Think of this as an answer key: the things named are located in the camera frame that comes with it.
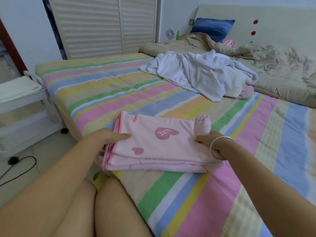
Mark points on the beige quilt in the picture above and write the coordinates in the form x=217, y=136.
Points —
x=281, y=71

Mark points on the white headboard with red dots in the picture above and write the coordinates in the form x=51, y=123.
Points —
x=281, y=24

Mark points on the person's right hand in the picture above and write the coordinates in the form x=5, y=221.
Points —
x=212, y=143

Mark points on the blue pillow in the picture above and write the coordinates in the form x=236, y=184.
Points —
x=212, y=28

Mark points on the small white desk fan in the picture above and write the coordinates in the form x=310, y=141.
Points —
x=170, y=34

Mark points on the green bottle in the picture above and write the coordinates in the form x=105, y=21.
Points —
x=177, y=36

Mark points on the person's left forearm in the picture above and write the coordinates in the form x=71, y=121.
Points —
x=49, y=190

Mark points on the white plastic shelf cart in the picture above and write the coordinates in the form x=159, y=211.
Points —
x=24, y=125

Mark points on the wall switch plate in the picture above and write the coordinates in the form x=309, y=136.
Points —
x=191, y=22

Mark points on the person's right forearm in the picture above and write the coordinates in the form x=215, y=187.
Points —
x=271, y=190

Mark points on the cream fleece blanket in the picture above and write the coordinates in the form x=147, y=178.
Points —
x=243, y=84

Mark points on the person's left hand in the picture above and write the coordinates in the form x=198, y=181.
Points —
x=108, y=138

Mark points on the pink patterned pillow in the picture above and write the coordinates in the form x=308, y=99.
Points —
x=228, y=43

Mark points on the striped pastel bed sheet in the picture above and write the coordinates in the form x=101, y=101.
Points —
x=98, y=91

